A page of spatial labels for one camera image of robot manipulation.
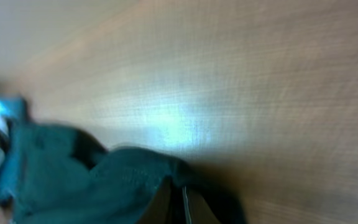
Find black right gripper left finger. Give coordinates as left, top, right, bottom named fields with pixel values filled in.
left=137, top=177, right=172, bottom=224

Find folded blue garment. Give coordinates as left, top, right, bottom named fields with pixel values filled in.
left=0, top=96, right=29, bottom=123

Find black shorts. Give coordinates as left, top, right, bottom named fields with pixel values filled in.
left=0, top=121, right=248, bottom=224

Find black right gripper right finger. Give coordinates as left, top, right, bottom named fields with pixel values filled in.
left=182, top=187, right=221, bottom=224

